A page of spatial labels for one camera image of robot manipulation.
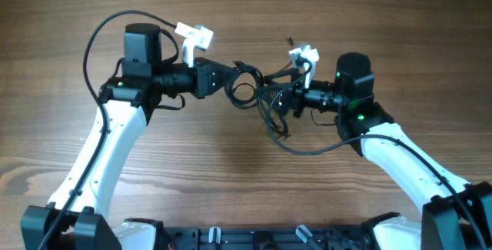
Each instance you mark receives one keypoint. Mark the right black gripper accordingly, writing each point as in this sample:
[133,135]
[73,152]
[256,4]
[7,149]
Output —
[297,98]

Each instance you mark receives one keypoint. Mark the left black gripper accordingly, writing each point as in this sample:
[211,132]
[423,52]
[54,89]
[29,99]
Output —
[205,82]

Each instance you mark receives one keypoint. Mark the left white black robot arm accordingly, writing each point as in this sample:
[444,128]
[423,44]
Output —
[76,215]

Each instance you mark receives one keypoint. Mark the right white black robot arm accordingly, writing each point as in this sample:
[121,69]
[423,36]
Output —
[455,213]

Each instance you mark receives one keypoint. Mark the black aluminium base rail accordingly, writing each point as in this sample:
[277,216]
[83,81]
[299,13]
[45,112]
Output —
[334,237]

